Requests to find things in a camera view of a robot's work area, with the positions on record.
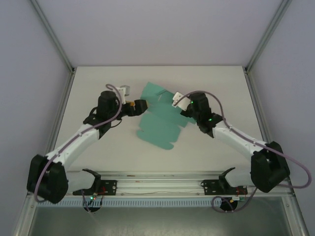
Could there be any white slotted cable duct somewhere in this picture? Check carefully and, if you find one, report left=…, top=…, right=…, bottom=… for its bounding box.
left=39, top=198, right=233, bottom=207

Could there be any teal paper box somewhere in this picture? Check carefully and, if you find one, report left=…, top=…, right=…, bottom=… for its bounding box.
left=136, top=82, right=197, bottom=151

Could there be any aluminium frame post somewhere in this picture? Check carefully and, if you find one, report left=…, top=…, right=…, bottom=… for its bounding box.
left=30, top=0, right=75, bottom=72
left=245, top=0, right=293, bottom=72

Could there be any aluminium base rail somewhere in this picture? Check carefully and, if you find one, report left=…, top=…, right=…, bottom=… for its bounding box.
left=66, top=171, right=294, bottom=197

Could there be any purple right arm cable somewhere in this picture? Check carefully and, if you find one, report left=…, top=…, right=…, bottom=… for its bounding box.
left=173, top=90, right=313, bottom=213

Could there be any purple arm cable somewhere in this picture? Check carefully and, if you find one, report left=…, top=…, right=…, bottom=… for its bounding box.
left=173, top=90, right=313, bottom=213
left=33, top=84, right=123, bottom=203

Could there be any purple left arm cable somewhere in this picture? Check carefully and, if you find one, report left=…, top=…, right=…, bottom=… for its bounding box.
left=33, top=84, right=123, bottom=203

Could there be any aluminium frame side rail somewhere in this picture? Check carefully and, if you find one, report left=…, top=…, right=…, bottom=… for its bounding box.
left=245, top=70, right=310, bottom=236
left=13, top=70, right=76, bottom=236

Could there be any black round cable grommet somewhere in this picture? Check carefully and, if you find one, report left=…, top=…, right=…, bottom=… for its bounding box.
left=219, top=198, right=238, bottom=213
left=83, top=204, right=101, bottom=213

